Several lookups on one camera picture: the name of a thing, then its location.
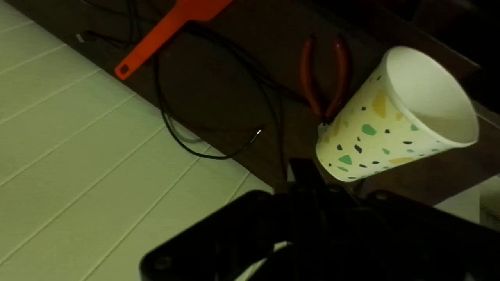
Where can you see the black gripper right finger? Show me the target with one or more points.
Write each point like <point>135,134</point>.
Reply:
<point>416,243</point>

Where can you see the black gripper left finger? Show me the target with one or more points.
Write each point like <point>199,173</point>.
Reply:
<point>235,238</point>

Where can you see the speckled white paper cup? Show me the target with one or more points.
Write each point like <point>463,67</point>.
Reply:
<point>396,118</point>

